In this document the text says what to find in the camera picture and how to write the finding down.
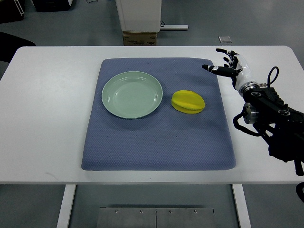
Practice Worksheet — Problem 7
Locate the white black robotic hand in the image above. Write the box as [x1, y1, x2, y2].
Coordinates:
[202, 48, 259, 96]

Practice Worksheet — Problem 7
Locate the yellow starfruit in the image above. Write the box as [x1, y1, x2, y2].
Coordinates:
[171, 90, 205, 114]

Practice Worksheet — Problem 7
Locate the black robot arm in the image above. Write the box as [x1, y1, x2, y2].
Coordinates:
[233, 77, 304, 176]

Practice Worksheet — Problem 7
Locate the small grey floor plate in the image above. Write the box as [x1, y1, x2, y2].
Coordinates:
[218, 36, 232, 44]

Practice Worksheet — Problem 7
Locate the pale green plate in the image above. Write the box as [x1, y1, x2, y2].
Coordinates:
[101, 71, 163, 119]

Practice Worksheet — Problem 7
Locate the metal floor plate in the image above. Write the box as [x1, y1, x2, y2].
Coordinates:
[96, 208, 216, 228]

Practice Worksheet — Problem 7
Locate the white table foot bar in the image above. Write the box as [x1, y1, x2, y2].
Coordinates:
[160, 24, 189, 31]

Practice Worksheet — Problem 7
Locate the blue textured mat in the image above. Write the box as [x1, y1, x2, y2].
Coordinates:
[81, 57, 236, 171]

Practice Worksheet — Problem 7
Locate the cardboard box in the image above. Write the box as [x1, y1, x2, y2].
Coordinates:
[123, 32, 157, 46]

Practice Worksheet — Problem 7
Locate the white cabinet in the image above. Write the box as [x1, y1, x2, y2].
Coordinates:
[115, 0, 162, 33]

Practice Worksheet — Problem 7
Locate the right white table leg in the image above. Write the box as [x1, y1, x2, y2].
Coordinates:
[232, 184, 251, 228]

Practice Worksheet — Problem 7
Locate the white table leg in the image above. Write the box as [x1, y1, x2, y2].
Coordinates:
[232, 184, 251, 228]
[56, 184, 76, 228]

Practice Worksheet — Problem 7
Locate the black equipment case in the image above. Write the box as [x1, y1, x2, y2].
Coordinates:
[32, 0, 73, 12]

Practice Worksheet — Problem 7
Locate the left white table leg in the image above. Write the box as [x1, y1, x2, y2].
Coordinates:
[56, 184, 76, 228]

